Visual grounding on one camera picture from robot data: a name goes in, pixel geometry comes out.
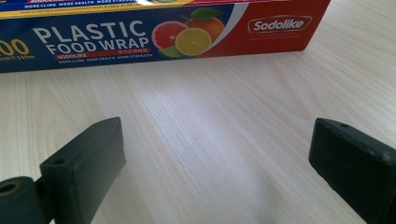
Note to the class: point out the blue and red food wrap box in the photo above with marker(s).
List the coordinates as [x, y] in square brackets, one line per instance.
[124, 34]

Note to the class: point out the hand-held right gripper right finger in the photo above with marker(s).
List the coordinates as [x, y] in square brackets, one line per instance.
[355, 165]

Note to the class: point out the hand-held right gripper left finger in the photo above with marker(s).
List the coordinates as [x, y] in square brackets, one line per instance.
[84, 174]

